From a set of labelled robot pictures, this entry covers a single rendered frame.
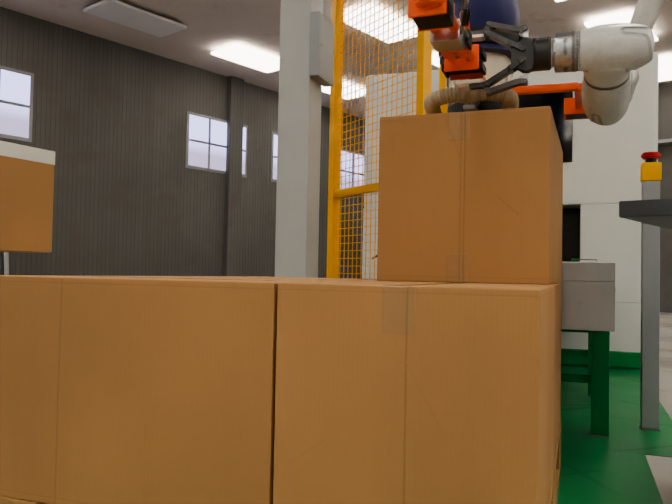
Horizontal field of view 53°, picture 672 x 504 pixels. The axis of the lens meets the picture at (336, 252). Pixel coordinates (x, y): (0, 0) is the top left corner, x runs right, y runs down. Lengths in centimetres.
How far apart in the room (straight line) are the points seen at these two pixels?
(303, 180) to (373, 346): 221
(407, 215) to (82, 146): 915
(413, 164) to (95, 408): 89
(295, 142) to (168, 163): 824
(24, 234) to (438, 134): 173
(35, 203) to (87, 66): 807
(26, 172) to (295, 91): 124
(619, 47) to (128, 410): 124
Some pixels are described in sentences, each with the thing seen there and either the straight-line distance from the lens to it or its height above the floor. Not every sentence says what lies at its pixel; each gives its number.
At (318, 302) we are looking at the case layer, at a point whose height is 52.
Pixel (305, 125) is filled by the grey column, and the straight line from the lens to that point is 322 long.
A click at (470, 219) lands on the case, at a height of 69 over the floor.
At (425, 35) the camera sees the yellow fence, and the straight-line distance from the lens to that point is 325.
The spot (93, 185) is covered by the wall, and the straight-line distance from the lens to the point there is 1061.
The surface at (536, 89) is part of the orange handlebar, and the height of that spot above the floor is 107.
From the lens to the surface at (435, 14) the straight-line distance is 136.
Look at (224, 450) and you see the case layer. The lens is 114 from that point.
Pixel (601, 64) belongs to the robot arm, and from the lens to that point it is 166.
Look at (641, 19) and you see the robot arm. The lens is 188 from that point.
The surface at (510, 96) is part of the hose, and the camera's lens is 177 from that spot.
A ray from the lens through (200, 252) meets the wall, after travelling 1169.
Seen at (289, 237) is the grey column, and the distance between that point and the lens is 318.
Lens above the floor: 56
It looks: 2 degrees up
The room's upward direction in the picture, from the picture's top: 1 degrees clockwise
